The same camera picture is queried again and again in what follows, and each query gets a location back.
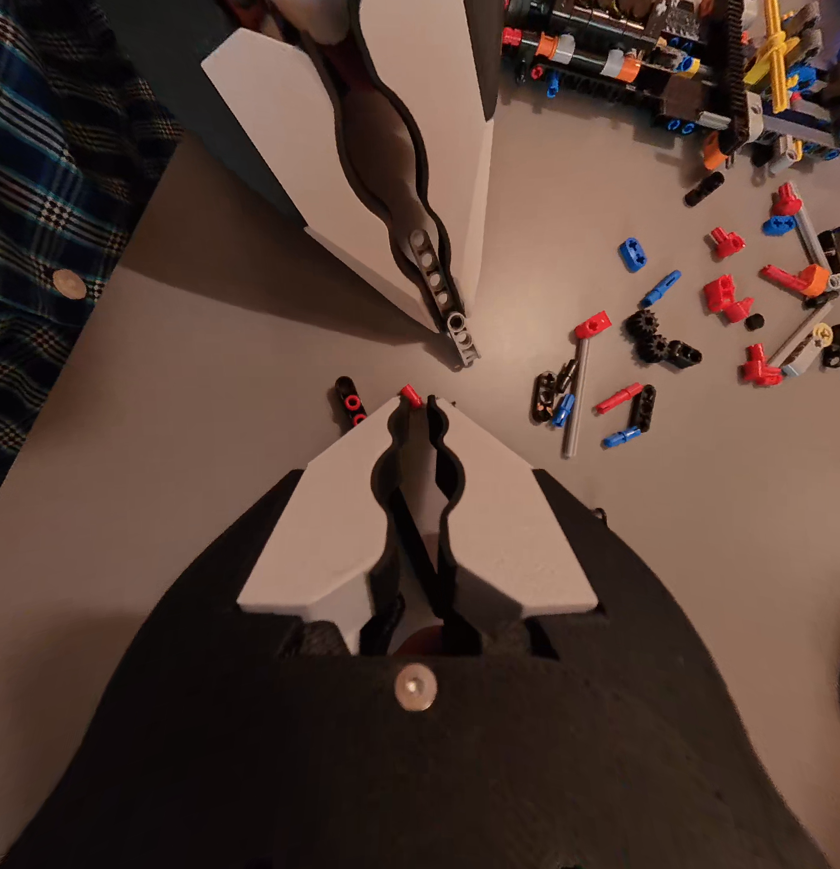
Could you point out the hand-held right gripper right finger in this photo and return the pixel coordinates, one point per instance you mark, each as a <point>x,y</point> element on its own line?
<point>515,543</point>

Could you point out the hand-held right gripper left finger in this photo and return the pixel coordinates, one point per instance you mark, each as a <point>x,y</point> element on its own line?
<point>311,543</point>

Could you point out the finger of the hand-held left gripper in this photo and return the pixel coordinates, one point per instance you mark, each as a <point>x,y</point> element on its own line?
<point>277,129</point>
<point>440,88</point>

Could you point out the small red lego pin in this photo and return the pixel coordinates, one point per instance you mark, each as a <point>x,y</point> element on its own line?
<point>411,395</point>

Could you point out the grey lego beam with holes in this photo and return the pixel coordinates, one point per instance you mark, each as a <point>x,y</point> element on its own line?
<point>439,288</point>

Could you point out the black lego link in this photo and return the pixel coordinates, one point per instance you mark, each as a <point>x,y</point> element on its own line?
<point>544,397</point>

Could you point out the blue lego pin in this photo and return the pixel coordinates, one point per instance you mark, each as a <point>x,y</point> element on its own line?
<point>661,288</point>
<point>621,438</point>
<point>563,411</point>

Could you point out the black lego beam with red pins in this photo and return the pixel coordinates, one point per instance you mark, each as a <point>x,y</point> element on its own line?
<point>348,400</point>

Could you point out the long grey lego axle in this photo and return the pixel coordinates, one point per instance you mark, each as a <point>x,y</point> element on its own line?
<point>577,400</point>

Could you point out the black lego pin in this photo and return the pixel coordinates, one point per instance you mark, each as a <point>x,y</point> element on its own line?
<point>567,375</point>

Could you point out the long red lego pin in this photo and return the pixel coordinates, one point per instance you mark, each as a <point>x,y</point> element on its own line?
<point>618,399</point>

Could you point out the short black lego beam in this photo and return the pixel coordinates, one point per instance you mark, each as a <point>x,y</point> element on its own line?
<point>644,407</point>

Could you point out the partly built lego model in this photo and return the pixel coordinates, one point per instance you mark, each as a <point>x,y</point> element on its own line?
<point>664,61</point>

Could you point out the red lego axle connector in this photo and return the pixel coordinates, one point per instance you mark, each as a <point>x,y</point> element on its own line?
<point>593,324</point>

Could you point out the black lego gear pair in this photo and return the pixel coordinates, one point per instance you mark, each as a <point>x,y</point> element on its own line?
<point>646,332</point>

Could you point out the blue lego connector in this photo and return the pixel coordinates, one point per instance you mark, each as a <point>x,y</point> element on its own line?
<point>632,254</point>
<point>778,225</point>

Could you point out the black angled lego connector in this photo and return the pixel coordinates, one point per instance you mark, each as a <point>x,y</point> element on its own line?
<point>683,353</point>

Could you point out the black lego pin connector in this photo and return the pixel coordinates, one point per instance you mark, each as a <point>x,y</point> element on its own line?
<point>704,189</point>

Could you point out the large red lego connector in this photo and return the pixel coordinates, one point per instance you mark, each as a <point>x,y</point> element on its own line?
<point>722,293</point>

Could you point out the black lego bush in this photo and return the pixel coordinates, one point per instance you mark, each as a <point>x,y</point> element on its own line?
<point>754,322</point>

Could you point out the dark grey lego axle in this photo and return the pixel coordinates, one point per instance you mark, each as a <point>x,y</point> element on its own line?
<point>797,336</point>

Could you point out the tan lego connector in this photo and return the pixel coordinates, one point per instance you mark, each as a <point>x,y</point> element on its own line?
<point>812,347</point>

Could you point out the red lego axle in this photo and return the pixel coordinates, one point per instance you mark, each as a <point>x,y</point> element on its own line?
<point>780,275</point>

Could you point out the orange lego connector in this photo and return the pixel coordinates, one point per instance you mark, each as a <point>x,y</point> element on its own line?
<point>815,280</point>

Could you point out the thin grey lego beam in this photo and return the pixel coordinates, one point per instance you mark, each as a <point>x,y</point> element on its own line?
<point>812,234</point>

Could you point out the dark blue lego piece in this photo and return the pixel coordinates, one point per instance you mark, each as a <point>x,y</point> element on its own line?
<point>839,246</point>

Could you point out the person's plaid shirt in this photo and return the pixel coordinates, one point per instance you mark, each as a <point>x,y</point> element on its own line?
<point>46,203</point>

